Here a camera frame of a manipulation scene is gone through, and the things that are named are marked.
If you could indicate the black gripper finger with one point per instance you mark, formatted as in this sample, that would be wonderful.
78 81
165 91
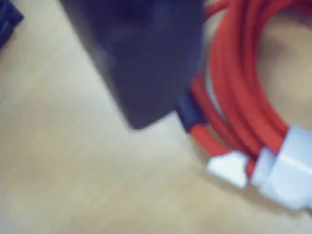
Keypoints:
146 48

